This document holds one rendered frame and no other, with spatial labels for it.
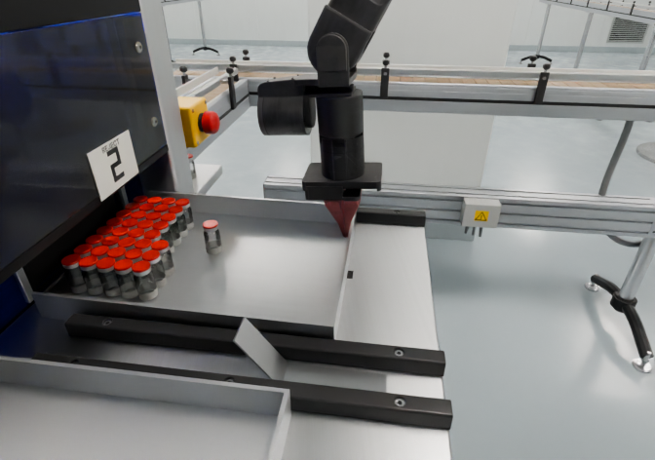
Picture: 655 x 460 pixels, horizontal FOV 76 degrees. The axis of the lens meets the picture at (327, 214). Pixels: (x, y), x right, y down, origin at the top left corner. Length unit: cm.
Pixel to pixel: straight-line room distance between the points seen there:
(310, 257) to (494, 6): 158
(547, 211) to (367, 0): 127
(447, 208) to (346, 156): 106
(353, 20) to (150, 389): 41
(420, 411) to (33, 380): 36
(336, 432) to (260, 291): 20
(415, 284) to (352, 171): 17
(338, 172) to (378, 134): 153
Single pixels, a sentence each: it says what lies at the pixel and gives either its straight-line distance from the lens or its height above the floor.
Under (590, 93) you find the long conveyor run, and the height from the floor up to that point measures 92.
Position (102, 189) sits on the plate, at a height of 100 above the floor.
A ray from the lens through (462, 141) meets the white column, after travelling 210.
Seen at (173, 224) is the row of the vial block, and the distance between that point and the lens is 63.
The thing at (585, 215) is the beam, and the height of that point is 50.
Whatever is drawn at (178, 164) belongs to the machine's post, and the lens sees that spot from 73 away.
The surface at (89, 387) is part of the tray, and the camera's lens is 48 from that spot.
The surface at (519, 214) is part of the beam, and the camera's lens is 163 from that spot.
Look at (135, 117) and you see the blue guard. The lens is 63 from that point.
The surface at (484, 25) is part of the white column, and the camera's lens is 199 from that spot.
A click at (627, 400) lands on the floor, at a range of 182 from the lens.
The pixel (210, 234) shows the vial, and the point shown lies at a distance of 60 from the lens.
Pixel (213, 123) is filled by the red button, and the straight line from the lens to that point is 77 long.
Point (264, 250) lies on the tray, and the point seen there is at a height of 88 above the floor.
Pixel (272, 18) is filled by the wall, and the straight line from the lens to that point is 878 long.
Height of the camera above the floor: 122
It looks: 30 degrees down
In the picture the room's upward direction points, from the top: straight up
